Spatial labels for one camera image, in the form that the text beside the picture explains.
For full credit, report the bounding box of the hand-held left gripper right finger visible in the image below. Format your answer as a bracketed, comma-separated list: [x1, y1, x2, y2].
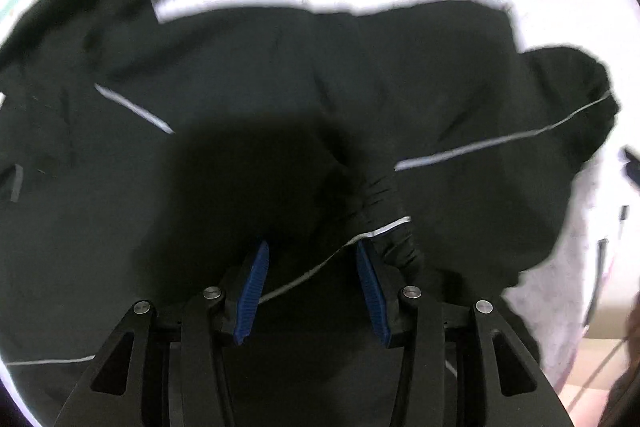
[354, 239, 576, 427]

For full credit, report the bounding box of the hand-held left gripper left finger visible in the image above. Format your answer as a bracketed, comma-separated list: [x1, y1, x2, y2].
[52, 241, 271, 427]

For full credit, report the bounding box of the black jacket with reflective stripes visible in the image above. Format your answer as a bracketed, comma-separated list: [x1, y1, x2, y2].
[0, 0, 623, 427]

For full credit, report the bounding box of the dark blurred object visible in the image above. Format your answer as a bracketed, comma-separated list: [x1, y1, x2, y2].
[619, 146, 640, 194]

